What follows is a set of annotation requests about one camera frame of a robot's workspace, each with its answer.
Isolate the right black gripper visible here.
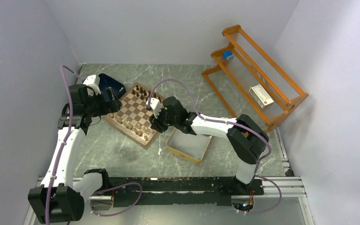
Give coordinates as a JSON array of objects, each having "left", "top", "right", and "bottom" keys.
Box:
[{"left": 149, "top": 106, "right": 179, "bottom": 133}]

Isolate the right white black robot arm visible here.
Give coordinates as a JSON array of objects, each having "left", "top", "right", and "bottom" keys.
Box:
[{"left": 146, "top": 97, "right": 269, "bottom": 194}]

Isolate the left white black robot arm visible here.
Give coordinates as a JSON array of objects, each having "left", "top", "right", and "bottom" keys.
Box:
[{"left": 28, "top": 84, "right": 122, "bottom": 224}]

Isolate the wooden chess board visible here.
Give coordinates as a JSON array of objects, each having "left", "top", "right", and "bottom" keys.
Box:
[{"left": 102, "top": 82, "right": 158, "bottom": 148}]

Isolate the dark blue piece box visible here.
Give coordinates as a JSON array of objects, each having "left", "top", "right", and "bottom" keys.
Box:
[{"left": 98, "top": 73, "right": 127, "bottom": 101}]

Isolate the gold-rimmed metal tin tray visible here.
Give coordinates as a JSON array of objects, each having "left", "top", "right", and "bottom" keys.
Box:
[{"left": 166, "top": 129, "right": 212, "bottom": 164}]

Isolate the blue white small object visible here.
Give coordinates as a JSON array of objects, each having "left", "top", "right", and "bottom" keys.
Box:
[{"left": 222, "top": 51, "right": 234, "bottom": 60}]

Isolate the orange wooden rack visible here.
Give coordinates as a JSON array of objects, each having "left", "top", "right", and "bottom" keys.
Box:
[{"left": 202, "top": 24, "right": 308, "bottom": 132}]

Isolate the red white card box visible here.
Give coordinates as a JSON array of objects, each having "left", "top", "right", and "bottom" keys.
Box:
[{"left": 249, "top": 84, "right": 274, "bottom": 109}]

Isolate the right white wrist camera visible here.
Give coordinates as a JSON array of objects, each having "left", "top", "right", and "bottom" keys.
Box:
[{"left": 147, "top": 97, "right": 162, "bottom": 119}]

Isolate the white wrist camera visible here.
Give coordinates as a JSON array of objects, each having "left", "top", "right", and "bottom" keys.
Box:
[
  {"left": 147, "top": 97, "right": 162, "bottom": 119},
  {"left": 83, "top": 75, "right": 101, "bottom": 96}
]

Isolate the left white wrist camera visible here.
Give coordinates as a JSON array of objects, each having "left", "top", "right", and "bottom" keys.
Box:
[{"left": 83, "top": 75, "right": 101, "bottom": 96}]

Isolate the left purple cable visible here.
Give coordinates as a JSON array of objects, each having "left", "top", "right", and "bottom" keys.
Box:
[{"left": 44, "top": 65, "right": 143, "bottom": 225}]

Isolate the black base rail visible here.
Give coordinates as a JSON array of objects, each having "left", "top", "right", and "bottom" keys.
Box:
[{"left": 79, "top": 175, "right": 264, "bottom": 208}]

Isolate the aluminium frame rail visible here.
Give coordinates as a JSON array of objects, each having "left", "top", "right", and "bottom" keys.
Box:
[{"left": 28, "top": 172, "right": 314, "bottom": 225}]

